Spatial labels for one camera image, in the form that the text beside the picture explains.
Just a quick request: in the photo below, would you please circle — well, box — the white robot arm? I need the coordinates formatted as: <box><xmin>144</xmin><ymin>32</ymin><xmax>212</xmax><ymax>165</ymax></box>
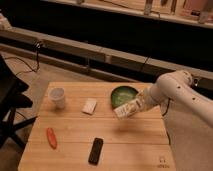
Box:
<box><xmin>136</xmin><ymin>70</ymin><xmax>213</xmax><ymax>128</ymax></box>

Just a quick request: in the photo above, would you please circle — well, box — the black cable on floor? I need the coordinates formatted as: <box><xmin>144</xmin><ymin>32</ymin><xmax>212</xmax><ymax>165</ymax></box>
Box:
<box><xmin>3</xmin><ymin>40</ymin><xmax>44</xmax><ymax>76</ymax></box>

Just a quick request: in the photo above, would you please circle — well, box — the orange carrot toy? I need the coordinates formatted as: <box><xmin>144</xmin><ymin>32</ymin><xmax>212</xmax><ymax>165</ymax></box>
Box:
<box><xmin>46</xmin><ymin>128</ymin><xmax>57</xmax><ymax>149</ymax></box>

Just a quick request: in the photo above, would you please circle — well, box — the black office chair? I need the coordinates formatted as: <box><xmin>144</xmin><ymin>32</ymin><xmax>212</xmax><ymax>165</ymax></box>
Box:
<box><xmin>0</xmin><ymin>54</ymin><xmax>36</xmax><ymax>149</ymax></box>

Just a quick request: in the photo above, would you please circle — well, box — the white rectangular sponge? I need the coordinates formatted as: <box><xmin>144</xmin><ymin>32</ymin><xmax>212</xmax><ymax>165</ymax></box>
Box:
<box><xmin>82</xmin><ymin>98</ymin><xmax>97</xmax><ymax>115</ymax></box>

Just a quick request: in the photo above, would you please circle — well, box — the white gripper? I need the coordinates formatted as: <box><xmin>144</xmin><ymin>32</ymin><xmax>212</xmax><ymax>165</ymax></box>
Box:
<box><xmin>136</xmin><ymin>89</ymin><xmax>158</xmax><ymax>111</ymax></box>

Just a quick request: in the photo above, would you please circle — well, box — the green ceramic bowl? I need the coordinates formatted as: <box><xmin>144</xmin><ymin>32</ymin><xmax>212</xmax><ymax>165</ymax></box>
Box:
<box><xmin>111</xmin><ymin>86</ymin><xmax>138</xmax><ymax>108</ymax></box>

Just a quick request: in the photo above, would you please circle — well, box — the black remote control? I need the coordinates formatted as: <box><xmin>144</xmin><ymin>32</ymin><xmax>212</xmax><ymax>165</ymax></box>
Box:
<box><xmin>88</xmin><ymin>138</ymin><xmax>103</xmax><ymax>165</ymax></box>

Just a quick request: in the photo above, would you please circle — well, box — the white plastic bottle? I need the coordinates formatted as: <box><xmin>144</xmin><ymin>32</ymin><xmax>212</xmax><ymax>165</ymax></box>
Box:
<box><xmin>114</xmin><ymin>99</ymin><xmax>144</xmax><ymax>119</ymax></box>

